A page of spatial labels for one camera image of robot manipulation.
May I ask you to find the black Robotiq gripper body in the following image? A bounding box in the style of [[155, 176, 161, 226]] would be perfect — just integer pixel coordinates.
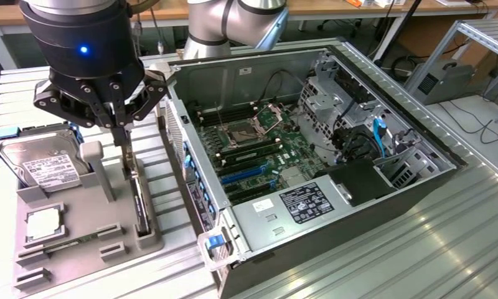
[[22, 4, 147, 105]]

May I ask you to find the silver chipset heatsink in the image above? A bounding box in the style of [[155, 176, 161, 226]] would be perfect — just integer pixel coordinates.
[[279, 167, 308, 184]]

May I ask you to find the CPU socket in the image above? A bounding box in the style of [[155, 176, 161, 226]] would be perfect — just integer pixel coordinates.
[[223, 123, 259, 148]]

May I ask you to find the blue disk caddy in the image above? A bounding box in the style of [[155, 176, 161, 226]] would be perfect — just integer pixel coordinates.
[[0, 120, 83, 187]]

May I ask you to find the black plastic shroud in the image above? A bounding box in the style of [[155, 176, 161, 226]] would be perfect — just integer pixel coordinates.
[[327, 158, 396, 208]]

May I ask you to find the black wire bundle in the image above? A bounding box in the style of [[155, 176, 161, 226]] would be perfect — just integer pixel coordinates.
[[332, 126, 377, 163]]

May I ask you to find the metal socket cover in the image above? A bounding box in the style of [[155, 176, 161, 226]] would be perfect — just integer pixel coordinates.
[[252, 104, 285, 132]]

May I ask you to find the silver hard disk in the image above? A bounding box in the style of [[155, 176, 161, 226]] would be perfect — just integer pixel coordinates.
[[0, 130, 86, 193]]

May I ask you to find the blue case latch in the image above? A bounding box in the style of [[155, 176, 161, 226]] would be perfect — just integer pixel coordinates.
[[204, 235, 227, 250]]

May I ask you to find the silver CPU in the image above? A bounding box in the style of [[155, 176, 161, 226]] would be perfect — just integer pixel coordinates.
[[26, 209, 64, 241]]

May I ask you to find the blue flat wire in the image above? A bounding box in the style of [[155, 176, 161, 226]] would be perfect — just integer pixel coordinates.
[[372, 115, 391, 160]]

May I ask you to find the grey power supply unit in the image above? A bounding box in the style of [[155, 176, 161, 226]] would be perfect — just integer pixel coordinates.
[[231, 174, 355, 254]]

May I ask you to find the silver perforated drive cage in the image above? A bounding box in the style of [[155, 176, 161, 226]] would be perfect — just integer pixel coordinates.
[[297, 51, 381, 158]]

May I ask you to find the open black PC case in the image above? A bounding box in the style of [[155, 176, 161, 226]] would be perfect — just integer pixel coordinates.
[[149, 44, 471, 299]]

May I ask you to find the looped black wire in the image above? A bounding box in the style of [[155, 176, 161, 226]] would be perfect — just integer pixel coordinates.
[[261, 69, 307, 100]]

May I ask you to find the aluminium profile frame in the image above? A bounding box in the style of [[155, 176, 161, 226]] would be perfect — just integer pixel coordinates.
[[403, 17, 498, 103]]

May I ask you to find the bare green RAM stick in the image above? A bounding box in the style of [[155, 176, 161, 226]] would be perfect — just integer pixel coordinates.
[[43, 233, 102, 252]]

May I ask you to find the thin locking lever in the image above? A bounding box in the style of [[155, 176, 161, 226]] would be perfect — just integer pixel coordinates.
[[215, 101, 228, 129]]

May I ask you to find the grey parts rack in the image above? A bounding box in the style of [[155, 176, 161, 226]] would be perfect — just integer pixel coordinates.
[[11, 140, 167, 297]]

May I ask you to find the coiled black cable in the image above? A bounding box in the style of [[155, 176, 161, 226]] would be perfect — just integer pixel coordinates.
[[392, 55, 420, 78]]

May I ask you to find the black floor cable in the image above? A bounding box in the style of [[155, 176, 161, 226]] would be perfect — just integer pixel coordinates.
[[437, 101, 498, 146]]

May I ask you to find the wooden desk with white legs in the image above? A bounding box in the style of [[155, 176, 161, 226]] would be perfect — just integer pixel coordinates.
[[0, 0, 192, 70]]

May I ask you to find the long wooden desk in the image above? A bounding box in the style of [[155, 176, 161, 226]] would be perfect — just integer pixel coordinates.
[[285, 0, 498, 78]]

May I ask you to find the black expansion slot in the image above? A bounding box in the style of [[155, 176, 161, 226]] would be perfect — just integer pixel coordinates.
[[225, 181, 275, 196], [228, 186, 277, 202]]

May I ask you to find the grey cable with metal plug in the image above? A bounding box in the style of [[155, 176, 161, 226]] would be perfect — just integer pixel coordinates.
[[131, 12, 147, 59], [151, 0, 168, 56]]

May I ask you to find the silver disk bay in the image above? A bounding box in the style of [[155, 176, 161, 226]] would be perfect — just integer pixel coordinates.
[[373, 145, 459, 191]]

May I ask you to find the black slanted pole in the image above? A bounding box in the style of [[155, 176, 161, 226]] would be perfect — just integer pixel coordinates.
[[372, 0, 424, 63]]

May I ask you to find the black chair base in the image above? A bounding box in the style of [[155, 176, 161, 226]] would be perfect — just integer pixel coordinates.
[[315, 17, 365, 32]]

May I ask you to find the grey tower unit with handle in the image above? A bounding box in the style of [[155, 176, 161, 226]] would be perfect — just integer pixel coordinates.
[[405, 60, 480, 106]]

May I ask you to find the RAM stick with white label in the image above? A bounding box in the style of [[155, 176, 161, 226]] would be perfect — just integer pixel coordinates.
[[221, 149, 271, 165]]

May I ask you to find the green expansion card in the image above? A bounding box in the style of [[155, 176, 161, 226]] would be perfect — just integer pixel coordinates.
[[110, 123, 153, 237]]

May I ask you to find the green motherboard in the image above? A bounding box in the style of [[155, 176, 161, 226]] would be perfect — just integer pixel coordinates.
[[193, 101, 332, 205]]

